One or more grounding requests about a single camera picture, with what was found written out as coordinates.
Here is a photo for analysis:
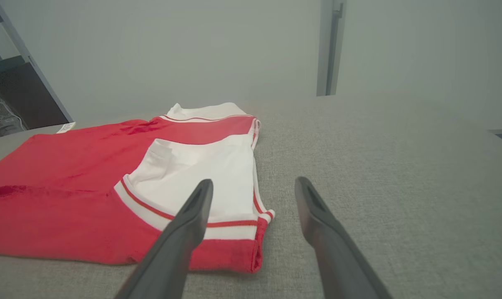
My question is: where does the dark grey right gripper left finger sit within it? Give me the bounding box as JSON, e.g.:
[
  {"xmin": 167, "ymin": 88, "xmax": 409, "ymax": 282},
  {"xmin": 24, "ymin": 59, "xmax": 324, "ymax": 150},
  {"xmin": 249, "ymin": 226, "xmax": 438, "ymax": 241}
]
[{"xmin": 114, "ymin": 179, "xmax": 214, "ymax": 299}]

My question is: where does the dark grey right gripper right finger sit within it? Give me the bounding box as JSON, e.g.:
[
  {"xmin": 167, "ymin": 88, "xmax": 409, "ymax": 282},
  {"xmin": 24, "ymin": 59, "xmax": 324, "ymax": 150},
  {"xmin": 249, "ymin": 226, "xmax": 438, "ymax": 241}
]
[{"xmin": 294, "ymin": 176, "xmax": 394, "ymax": 299}]

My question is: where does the red white basketball jersey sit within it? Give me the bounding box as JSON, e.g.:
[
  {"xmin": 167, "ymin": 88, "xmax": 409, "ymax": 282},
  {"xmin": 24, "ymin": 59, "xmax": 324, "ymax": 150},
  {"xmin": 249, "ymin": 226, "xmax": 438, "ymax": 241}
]
[{"xmin": 0, "ymin": 102, "xmax": 276, "ymax": 274}]

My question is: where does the wide white partition panel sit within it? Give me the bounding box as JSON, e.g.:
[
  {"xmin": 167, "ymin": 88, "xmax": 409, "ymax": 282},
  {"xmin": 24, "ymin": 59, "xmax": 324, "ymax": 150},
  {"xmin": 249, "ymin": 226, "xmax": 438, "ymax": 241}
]
[{"xmin": 0, "ymin": 0, "xmax": 322, "ymax": 125}]

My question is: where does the black computer tower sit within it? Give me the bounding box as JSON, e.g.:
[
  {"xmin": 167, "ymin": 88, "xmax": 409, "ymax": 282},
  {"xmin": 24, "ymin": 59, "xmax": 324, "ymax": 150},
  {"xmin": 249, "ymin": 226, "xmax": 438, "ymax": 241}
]
[{"xmin": 0, "ymin": 62, "xmax": 69, "ymax": 135}]

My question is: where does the narrow white partition panel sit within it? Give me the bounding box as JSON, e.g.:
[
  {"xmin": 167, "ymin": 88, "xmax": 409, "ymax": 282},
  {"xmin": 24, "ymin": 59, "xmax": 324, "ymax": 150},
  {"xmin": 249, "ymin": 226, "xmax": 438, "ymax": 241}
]
[{"xmin": 336, "ymin": 0, "xmax": 502, "ymax": 133}]

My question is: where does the green glass shelf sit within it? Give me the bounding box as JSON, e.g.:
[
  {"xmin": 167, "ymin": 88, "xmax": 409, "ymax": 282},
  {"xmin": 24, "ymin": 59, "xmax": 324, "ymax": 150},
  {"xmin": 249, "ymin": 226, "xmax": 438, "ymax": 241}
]
[{"xmin": 0, "ymin": 55, "xmax": 26, "ymax": 78}]

